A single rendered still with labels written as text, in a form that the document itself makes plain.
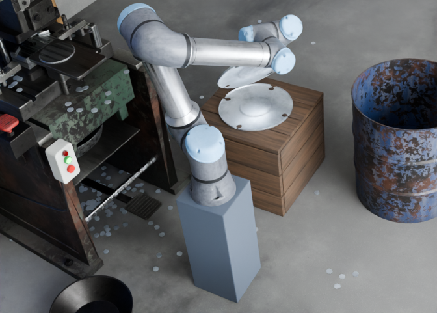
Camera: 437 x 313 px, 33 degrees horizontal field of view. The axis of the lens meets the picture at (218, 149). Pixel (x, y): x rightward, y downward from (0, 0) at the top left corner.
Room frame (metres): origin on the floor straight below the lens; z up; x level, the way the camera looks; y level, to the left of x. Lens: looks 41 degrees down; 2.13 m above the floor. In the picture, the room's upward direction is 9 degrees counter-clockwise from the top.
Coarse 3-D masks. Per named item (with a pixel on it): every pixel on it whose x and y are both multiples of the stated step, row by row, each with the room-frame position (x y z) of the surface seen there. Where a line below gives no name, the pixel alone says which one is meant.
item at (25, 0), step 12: (24, 0) 2.17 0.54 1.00; (36, 0) 2.21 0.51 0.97; (48, 0) 2.22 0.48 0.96; (0, 12) 2.22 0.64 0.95; (12, 12) 2.17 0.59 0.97; (24, 12) 2.17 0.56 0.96; (36, 12) 2.17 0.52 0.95; (48, 12) 2.20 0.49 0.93; (0, 24) 2.23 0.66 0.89; (12, 24) 2.18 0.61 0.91; (24, 24) 2.16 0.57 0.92; (36, 24) 2.16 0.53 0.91
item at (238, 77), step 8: (224, 72) 2.18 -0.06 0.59; (232, 72) 2.19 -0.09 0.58; (240, 72) 2.22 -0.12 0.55; (248, 72) 2.26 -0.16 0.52; (256, 72) 2.28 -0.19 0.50; (264, 72) 2.29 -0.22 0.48; (272, 72) 2.32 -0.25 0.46; (224, 80) 2.22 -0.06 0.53; (232, 80) 2.24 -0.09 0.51; (240, 80) 2.27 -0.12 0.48; (248, 80) 2.29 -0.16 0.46; (256, 80) 2.32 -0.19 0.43
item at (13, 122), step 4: (0, 116) 1.89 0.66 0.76; (4, 116) 1.89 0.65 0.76; (8, 116) 1.89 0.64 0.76; (12, 116) 1.88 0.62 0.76; (0, 120) 1.87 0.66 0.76; (4, 120) 1.87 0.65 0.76; (8, 120) 1.87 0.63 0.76; (12, 120) 1.86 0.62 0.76; (16, 120) 1.86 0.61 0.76; (0, 124) 1.85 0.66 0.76; (4, 124) 1.85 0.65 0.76; (8, 124) 1.85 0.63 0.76; (12, 124) 1.85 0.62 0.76; (16, 124) 1.85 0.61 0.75; (0, 128) 1.84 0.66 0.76; (4, 128) 1.83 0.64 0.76; (8, 128) 1.83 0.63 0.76; (8, 132) 1.86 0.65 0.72
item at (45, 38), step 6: (36, 36) 2.31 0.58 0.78; (42, 36) 2.30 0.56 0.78; (48, 36) 2.30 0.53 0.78; (54, 36) 2.29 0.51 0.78; (24, 42) 2.28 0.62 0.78; (30, 42) 2.29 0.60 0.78; (36, 42) 2.27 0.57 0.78; (42, 42) 2.27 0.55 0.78; (48, 42) 2.26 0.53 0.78; (24, 48) 2.25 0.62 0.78; (30, 48) 2.24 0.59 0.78; (36, 48) 2.23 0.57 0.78; (18, 54) 2.21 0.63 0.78; (24, 54) 2.21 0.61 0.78; (30, 54) 2.20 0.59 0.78; (12, 60) 2.24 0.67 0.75; (18, 60) 2.21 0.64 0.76; (24, 60) 2.19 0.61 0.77; (24, 66) 2.20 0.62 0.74; (30, 66) 2.18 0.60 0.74
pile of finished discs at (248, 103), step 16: (240, 96) 2.34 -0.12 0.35; (256, 96) 2.32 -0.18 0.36; (272, 96) 2.31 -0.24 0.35; (288, 96) 2.29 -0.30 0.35; (224, 112) 2.26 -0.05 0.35; (240, 112) 2.24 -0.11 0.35; (256, 112) 2.22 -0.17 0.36; (272, 112) 2.21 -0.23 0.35; (288, 112) 2.19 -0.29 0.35; (240, 128) 2.14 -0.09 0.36; (256, 128) 2.13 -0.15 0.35
